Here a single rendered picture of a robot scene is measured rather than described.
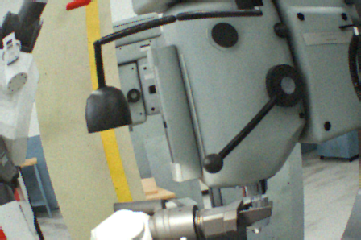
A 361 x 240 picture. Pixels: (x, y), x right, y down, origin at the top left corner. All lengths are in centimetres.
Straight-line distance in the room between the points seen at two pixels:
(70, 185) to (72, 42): 61
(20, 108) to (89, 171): 155
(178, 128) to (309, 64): 26
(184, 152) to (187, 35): 18
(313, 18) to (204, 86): 26
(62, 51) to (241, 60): 184
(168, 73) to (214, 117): 10
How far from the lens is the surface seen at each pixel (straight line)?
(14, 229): 132
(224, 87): 115
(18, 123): 141
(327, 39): 121
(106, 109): 107
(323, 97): 119
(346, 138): 855
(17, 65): 135
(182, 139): 121
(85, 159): 294
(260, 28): 118
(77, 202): 295
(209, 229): 125
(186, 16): 100
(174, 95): 121
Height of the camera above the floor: 150
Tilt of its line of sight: 3 degrees down
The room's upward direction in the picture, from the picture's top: 12 degrees counter-clockwise
